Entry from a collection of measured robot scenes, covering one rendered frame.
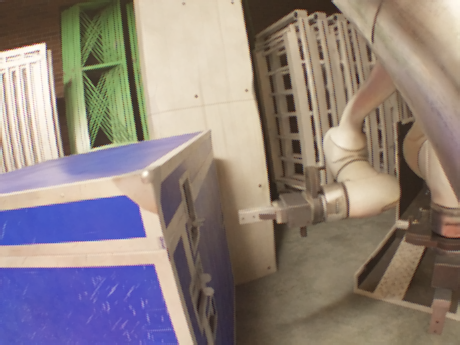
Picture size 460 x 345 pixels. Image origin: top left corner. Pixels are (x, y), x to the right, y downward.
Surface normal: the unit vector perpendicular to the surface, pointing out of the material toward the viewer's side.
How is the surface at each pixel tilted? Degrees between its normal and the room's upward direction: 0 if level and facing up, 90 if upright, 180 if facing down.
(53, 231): 90
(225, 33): 90
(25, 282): 90
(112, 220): 90
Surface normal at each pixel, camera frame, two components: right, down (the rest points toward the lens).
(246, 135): 0.36, 0.12
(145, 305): -0.01, 0.19
